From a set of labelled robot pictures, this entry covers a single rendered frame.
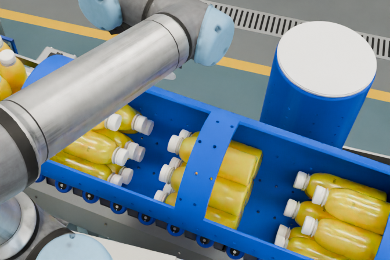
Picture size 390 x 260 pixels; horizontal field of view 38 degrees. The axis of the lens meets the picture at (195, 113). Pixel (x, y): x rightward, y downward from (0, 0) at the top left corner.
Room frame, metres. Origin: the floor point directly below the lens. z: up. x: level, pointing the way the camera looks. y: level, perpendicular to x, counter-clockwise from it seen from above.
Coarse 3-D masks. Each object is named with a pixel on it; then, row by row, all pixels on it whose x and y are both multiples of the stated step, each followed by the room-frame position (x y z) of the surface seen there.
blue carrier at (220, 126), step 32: (64, 64) 0.82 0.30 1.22; (160, 96) 0.76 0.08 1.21; (160, 128) 0.80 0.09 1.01; (192, 128) 0.79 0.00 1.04; (224, 128) 0.67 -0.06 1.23; (256, 128) 0.69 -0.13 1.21; (128, 160) 0.74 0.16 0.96; (160, 160) 0.74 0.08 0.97; (192, 160) 0.59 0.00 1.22; (288, 160) 0.71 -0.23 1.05; (320, 160) 0.70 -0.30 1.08; (352, 160) 0.62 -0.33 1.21; (96, 192) 0.58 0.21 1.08; (128, 192) 0.56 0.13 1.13; (192, 192) 0.54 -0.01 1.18; (256, 192) 0.66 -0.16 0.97; (288, 192) 0.66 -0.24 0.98; (192, 224) 0.51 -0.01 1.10; (256, 224) 0.58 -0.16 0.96; (288, 224) 0.59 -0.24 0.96; (256, 256) 0.46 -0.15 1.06; (288, 256) 0.44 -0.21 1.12; (384, 256) 0.43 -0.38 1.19
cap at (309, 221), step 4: (308, 216) 0.53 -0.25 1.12; (308, 220) 0.52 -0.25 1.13; (312, 220) 0.52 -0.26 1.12; (304, 224) 0.51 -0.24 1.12; (308, 224) 0.51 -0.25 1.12; (312, 224) 0.51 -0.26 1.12; (304, 228) 0.51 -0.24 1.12; (308, 228) 0.51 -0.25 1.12; (304, 232) 0.50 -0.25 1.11; (308, 232) 0.50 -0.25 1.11
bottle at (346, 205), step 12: (324, 192) 0.57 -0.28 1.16; (336, 192) 0.57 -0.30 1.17; (348, 192) 0.57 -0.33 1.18; (324, 204) 0.55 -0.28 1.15; (336, 204) 0.54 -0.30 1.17; (348, 204) 0.54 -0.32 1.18; (360, 204) 0.54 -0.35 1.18; (372, 204) 0.54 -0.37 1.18; (384, 204) 0.54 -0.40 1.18; (336, 216) 0.53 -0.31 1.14; (348, 216) 0.52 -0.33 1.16; (360, 216) 0.52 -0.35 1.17; (372, 216) 0.52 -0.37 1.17; (384, 216) 0.52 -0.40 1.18; (372, 228) 0.50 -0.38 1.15; (384, 228) 0.50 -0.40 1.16
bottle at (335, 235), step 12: (312, 228) 0.51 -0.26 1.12; (324, 228) 0.50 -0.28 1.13; (336, 228) 0.50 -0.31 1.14; (348, 228) 0.50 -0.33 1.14; (360, 228) 0.51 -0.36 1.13; (324, 240) 0.48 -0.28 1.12; (336, 240) 0.48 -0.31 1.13; (348, 240) 0.48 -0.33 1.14; (360, 240) 0.48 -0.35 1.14; (372, 240) 0.48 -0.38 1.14; (336, 252) 0.46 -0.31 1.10; (348, 252) 0.46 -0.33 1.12; (360, 252) 0.46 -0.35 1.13; (372, 252) 0.46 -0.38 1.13
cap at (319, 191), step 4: (316, 188) 0.58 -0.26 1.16; (320, 188) 0.58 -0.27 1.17; (324, 188) 0.58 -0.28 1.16; (316, 192) 0.57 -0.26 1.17; (320, 192) 0.57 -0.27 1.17; (316, 196) 0.56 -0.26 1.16; (320, 196) 0.56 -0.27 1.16; (312, 200) 0.56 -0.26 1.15; (316, 200) 0.55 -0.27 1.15; (320, 200) 0.55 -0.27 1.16
